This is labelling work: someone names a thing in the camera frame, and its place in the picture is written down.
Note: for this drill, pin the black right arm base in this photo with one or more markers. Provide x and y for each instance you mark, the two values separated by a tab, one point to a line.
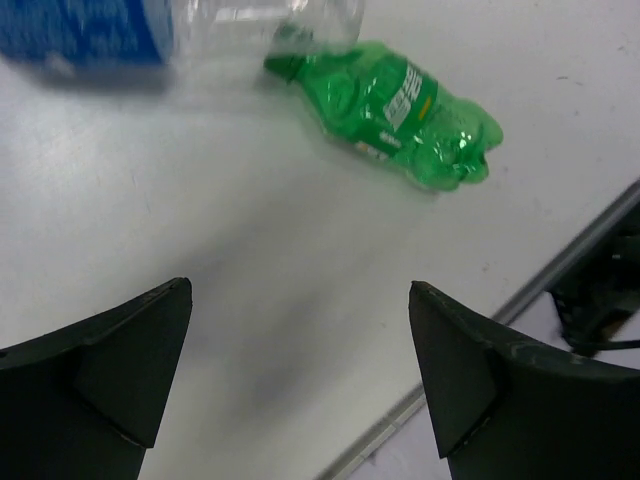
600	293

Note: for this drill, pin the green sprite bottle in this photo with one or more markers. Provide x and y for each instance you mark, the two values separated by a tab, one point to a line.
382	104

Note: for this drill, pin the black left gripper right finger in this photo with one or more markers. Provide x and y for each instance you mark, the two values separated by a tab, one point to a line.
504	405

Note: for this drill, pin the clear bottle blue label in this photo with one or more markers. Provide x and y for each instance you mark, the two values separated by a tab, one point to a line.
107	33

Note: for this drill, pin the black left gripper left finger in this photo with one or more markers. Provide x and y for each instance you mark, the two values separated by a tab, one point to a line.
87	401

